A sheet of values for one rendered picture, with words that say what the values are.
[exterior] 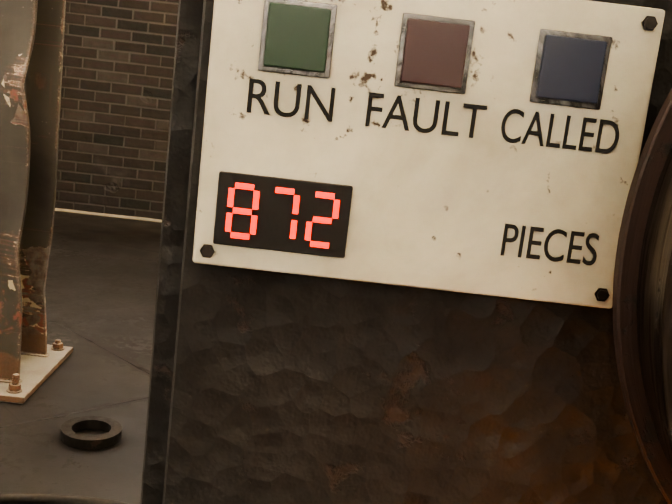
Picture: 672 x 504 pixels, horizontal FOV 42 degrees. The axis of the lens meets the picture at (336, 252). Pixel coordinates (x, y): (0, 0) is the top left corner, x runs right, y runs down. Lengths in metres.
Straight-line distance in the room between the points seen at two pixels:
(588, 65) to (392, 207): 0.14
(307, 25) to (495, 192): 0.15
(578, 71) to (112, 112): 6.23
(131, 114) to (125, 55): 0.42
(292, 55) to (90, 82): 6.22
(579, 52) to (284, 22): 0.17
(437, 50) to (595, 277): 0.17
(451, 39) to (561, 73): 0.07
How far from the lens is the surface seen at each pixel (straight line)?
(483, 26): 0.54
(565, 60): 0.54
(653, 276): 0.48
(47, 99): 3.39
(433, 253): 0.54
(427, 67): 0.53
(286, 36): 0.52
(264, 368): 0.58
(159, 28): 6.62
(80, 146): 6.77
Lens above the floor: 1.18
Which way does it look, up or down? 11 degrees down
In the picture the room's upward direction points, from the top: 7 degrees clockwise
